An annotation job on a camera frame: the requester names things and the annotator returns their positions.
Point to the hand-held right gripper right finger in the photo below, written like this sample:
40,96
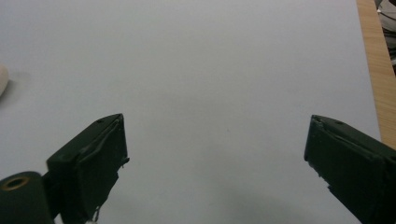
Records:
351,174

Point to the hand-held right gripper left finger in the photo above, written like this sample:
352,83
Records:
93,168

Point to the white rounded object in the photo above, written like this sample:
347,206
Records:
2,79

